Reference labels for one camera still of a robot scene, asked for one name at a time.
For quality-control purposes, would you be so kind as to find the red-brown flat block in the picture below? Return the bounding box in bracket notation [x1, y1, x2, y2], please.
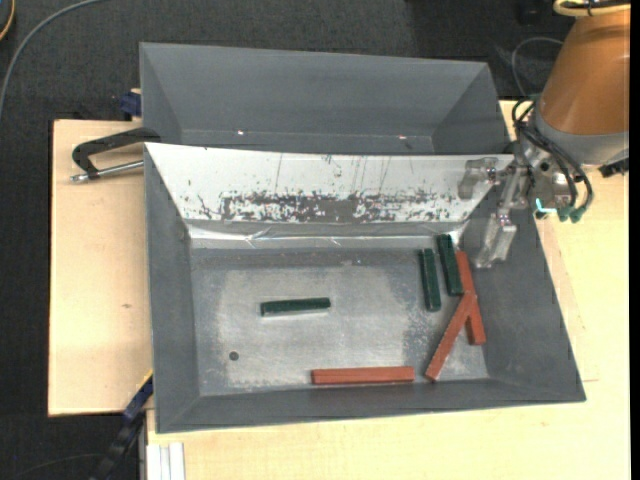
[454, 249, 488, 347]
[424, 291, 479, 383]
[310, 365, 417, 386]

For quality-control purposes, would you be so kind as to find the dark green flat block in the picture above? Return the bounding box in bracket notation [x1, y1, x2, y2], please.
[259, 296, 332, 318]
[418, 247, 443, 313]
[435, 233, 465, 298]

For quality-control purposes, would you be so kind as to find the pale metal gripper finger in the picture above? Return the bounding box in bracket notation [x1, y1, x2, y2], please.
[472, 212, 518, 270]
[457, 156, 504, 201]

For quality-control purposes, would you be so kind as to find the grey metal bin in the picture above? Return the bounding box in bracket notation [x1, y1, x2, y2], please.
[138, 41, 587, 435]

